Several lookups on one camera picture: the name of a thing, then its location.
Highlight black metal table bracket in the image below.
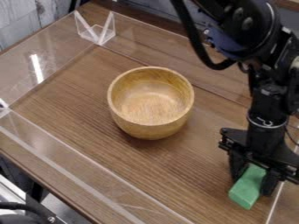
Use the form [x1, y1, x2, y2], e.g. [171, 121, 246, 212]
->
[24, 195, 68, 224]

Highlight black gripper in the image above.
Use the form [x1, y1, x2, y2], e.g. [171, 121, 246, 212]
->
[219, 128, 299, 196]

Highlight green rectangular block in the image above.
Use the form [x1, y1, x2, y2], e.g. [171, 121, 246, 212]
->
[228, 164, 267, 210]

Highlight brown wooden bowl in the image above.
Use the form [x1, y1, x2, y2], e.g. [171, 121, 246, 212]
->
[107, 66, 195, 140]

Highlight clear acrylic corner bracket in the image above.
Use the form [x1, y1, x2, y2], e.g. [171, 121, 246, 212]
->
[74, 10, 116, 46]

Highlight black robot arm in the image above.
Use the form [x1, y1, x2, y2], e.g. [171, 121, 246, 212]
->
[192, 0, 299, 195]

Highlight black cable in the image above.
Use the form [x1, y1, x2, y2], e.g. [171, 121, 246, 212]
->
[170, 0, 239, 71]

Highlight clear acrylic tray wall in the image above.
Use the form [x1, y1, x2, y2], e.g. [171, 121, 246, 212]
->
[0, 99, 194, 224]

